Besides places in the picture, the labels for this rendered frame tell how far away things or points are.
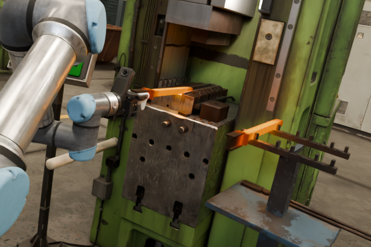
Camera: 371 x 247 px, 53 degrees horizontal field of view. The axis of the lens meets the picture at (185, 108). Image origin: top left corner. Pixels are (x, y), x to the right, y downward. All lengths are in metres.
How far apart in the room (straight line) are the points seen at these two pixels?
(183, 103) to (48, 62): 0.92
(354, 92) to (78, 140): 5.89
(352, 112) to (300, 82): 5.15
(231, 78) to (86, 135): 1.08
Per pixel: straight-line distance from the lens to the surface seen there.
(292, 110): 1.59
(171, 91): 1.49
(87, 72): 1.67
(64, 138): 1.11
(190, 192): 1.59
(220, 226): 1.83
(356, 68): 6.66
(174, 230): 1.70
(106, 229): 2.18
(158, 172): 1.64
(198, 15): 1.55
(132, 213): 1.78
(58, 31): 0.79
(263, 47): 1.58
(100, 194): 2.05
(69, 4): 0.83
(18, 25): 0.87
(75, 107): 1.06
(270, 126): 1.35
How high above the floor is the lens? 1.30
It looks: 13 degrees down
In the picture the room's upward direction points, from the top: 11 degrees clockwise
